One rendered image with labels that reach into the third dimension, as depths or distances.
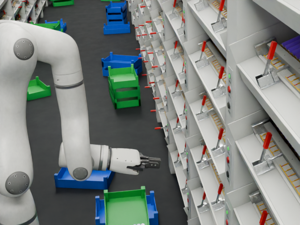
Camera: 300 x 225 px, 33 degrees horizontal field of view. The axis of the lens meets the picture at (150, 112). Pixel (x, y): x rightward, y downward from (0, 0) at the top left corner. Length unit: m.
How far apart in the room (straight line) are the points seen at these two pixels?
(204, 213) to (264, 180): 0.93
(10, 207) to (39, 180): 1.38
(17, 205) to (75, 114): 0.33
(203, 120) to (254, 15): 0.72
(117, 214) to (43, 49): 1.18
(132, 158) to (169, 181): 1.20
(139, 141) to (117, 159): 1.65
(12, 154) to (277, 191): 0.78
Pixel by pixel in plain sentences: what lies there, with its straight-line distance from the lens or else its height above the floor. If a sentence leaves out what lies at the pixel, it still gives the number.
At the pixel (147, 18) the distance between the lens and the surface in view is 4.00.
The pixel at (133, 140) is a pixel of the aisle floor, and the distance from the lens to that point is 3.31.
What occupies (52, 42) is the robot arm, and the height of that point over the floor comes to 1.11.
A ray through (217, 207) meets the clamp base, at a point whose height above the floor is 0.55.
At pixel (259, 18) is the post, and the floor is 1.23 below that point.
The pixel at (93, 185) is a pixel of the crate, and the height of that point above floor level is 0.03.
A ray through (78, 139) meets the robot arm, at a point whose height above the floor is 0.82.
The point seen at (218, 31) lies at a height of 1.14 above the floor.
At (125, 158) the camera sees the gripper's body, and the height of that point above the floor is 0.70.
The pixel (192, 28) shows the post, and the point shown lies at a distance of 1.87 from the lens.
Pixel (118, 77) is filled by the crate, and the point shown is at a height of 0.16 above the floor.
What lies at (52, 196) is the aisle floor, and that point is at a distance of 2.83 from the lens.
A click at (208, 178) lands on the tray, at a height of 0.54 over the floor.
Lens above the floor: 1.51
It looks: 24 degrees down
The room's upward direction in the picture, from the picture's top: 3 degrees counter-clockwise
